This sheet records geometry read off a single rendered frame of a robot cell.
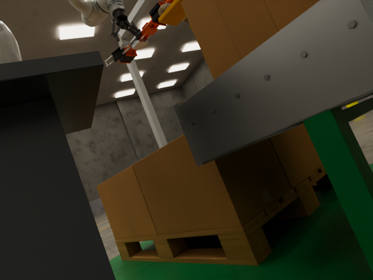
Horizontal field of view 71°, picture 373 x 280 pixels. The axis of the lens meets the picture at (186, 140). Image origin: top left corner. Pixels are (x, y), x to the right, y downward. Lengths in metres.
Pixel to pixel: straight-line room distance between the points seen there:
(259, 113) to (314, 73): 0.15
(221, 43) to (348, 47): 0.43
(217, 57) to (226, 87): 0.22
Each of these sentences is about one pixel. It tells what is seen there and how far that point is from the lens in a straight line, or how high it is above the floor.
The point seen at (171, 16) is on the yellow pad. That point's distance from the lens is 1.15.
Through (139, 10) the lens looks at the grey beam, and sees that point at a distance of 4.81.
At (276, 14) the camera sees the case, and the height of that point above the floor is 0.69.
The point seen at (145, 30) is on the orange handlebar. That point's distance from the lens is 1.40.
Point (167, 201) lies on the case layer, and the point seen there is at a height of 0.30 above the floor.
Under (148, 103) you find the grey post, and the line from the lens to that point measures 4.76.
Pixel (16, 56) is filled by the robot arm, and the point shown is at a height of 0.89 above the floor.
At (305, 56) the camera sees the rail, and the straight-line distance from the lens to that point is 0.59.
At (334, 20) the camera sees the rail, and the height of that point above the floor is 0.55.
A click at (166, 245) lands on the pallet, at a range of 1.44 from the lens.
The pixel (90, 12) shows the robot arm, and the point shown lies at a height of 1.43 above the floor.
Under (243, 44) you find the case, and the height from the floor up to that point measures 0.68.
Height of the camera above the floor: 0.40
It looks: 6 degrees up
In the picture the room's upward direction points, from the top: 22 degrees counter-clockwise
